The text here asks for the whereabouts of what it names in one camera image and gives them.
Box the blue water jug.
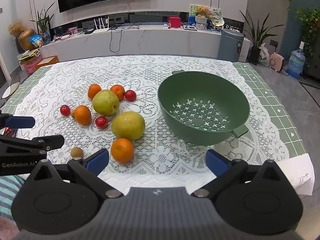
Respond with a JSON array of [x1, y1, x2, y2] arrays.
[[285, 42, 307, 79]]

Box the blue snack bag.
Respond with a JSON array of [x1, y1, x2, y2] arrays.
[[29, 34, 44, 47]]

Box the grey-green dresser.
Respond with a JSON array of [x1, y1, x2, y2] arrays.
[[302, 52, 320, 80]]

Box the yellow pear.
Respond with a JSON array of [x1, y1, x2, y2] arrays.
[[111, 111, 146, 141]]

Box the black cable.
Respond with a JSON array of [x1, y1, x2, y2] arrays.
[[109, 24, 140, 53]]

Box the pink heater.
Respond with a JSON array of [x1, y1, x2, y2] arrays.
[[269, 52, 286, 72]]

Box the striped teal cloth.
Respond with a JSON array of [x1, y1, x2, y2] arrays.
[[0, 176, 25, 220]]

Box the white marble media cabinet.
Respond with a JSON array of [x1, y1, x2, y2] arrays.
[[39, 10, 252, 63]]

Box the white router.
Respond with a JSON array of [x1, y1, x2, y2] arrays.
[[92, 17, 111, 33]]

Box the white paper sheet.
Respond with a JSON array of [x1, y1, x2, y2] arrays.
[[276, 152, 315, 196]]

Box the green colander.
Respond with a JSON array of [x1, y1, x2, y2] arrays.
[[157, 69, 250, 147]]

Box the gold vase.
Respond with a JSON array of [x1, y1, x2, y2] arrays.
[[18, 28, 36, 51]]

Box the slender potted plant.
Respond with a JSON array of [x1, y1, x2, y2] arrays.
[[30, 2, 55, 44]]

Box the yellow snack packets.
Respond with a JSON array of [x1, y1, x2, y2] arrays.
[[17, 50, 40, 64]]

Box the leafy green plant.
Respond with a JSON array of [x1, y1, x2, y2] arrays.
[[296, 7, 320, 63]]

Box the illustrated card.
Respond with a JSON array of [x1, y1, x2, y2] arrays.
[[190, 4, 223, 28]]

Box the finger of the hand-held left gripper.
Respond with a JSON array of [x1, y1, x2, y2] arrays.
[[0, 114, 36, 130], [0, 134, 65, 157]]

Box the long-leaf potted plant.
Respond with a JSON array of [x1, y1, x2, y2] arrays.
[[239, 9, 284, 65]]

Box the brown teddy bear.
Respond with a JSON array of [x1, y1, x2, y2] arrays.
[[195, 6, 209, 18]]

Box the pink box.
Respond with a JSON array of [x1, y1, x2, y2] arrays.
[[23, 57, 43, 74]]

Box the red box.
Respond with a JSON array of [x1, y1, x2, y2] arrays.
[[167, 16, 181, 28]]

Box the greenish pear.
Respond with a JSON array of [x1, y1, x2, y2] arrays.
[[92, 89, 120, 117]]

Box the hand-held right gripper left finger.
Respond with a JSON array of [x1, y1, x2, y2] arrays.
[[24, 149, 124, 199]]

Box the white plastic bag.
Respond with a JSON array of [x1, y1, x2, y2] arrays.
[[257, 43, 270, 67]]

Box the dried flower bunch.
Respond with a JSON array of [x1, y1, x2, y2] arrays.
[[7, 20, 24, 34]]

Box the white lace tablecloth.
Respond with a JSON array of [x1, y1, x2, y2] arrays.
[[15, 55, 290, 183]]

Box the orange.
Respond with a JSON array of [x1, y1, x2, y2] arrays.
[[74, 105, 92, 126], [110, 138, 135, 163], [109, 84, 126, 101], [87, 84, 102, 100]]

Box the orange cardboard box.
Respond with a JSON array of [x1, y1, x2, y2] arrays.
[[36, 56, 59, 70]]

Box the grey trash bin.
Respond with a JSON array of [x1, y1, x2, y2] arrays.
[[217, 29, 245, 62]]

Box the pink fluffy cloth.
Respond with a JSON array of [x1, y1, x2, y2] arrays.
[[0, 217, 18, 240]]

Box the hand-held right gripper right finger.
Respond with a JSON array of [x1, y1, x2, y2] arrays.
[[191, 149, 298, 199]]

